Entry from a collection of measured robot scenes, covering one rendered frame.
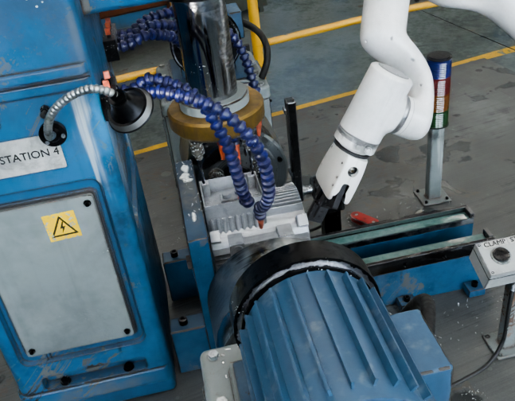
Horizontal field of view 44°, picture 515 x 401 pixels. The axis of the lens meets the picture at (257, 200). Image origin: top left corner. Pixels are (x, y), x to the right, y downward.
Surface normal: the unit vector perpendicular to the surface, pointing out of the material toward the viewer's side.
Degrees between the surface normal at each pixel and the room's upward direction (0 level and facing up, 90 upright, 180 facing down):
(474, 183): 0
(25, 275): 90
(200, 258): 90
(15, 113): 90
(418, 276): 90
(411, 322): 0
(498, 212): 0
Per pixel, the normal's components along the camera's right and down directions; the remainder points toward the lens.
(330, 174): -0.90, -0.18
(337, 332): -0.04, -0.84
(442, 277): 0.18, 0.53
